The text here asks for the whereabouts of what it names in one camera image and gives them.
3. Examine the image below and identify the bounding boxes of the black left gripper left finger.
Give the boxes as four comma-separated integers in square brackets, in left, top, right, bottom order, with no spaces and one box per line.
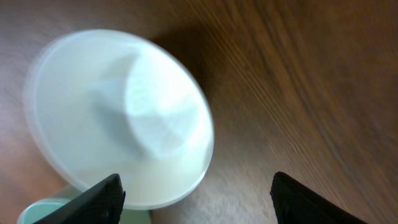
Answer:
[35,174,126,224]

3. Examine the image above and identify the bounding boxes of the light green bowl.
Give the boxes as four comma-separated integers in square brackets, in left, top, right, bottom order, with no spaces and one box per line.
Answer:
[17,185,152,224]

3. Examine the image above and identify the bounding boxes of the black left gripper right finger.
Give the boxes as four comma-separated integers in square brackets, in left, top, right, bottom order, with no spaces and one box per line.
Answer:
[270,172,366,224]

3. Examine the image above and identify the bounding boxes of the white bowl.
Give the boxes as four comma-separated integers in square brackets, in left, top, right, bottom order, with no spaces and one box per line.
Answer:
[24,29,215,210]

